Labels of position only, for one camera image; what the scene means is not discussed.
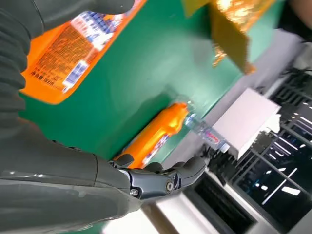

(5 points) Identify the clear water bottle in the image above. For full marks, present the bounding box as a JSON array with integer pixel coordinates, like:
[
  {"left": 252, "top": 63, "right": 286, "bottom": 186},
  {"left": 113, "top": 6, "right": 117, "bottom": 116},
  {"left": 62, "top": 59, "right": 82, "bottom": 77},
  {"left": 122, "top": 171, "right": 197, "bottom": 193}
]
[{"left": 184, "top": 113, "right": 230, "bottom": 154}]

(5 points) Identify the green table mat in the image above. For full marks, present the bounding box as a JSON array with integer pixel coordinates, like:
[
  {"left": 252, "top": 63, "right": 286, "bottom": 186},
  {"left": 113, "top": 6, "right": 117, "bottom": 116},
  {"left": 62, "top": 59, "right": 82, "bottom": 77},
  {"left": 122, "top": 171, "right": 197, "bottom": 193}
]
[{"left": 18, "top": 0, "right": 286, "bottom": 234}]

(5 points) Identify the black office chair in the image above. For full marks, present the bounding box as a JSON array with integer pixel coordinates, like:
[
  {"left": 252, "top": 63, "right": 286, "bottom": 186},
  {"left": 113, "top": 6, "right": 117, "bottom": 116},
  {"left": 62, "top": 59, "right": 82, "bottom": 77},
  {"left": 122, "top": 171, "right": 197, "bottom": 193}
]
[{"left": 201, "top": 142, "right": 237, "bottom": 186}]

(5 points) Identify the yellow wrapped cardboard sheet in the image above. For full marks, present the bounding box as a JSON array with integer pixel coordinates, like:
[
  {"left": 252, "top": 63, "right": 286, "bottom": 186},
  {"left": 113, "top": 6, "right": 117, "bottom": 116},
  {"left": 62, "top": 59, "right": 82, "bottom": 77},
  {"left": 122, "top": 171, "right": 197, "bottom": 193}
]
[{"left": 181, "top": 0, "right": 277, "bottom": 76}]

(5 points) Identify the black framed glass partition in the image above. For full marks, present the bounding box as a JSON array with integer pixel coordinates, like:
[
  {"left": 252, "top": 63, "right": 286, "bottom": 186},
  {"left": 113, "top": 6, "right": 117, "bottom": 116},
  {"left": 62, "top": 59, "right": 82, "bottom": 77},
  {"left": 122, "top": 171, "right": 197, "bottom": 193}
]
[{"left": 231, "top": 64, "right": 312, "bottom": 234}]

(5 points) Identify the seated person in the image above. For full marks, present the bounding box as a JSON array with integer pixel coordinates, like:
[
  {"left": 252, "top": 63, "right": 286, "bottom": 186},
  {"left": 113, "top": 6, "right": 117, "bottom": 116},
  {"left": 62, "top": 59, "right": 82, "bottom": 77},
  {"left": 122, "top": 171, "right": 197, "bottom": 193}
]
[{"left": 278, "top": 0, "right": 312, "bottom": 42}]

